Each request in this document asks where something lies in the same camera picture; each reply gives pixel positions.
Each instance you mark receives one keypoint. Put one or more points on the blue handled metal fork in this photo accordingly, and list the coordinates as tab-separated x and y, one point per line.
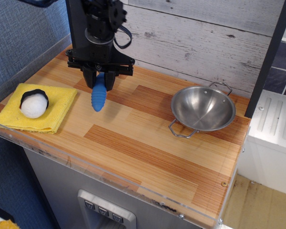
99	93

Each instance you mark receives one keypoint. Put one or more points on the grey dispenser button panel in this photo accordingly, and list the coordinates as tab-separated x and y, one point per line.
99	213

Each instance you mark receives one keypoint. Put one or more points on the steel bowl with wire handles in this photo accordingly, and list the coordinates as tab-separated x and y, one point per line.
203	108

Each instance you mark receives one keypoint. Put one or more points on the white ribbed appliance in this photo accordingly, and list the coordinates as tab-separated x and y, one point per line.
263	158

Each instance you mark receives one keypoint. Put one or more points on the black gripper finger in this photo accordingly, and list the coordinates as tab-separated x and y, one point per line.
90	75
109	79

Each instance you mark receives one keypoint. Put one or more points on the dark grey right post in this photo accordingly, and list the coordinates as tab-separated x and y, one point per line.
267	63

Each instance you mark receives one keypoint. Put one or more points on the yellow and black object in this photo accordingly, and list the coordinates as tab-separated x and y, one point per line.
8	224

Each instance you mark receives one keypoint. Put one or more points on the clear acrylic front guard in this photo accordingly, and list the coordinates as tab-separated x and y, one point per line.
206	160

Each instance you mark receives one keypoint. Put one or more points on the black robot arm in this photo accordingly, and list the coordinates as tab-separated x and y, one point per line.
93	25

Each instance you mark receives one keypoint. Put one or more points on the steel toy fridge cabinet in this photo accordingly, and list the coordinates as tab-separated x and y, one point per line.
122	196

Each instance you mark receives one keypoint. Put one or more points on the yellow folded towel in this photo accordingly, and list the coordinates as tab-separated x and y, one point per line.
60	100

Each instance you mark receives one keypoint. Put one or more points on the white and black rice ball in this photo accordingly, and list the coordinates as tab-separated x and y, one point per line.
34	103

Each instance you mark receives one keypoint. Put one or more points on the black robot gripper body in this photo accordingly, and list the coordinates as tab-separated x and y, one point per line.
99	55

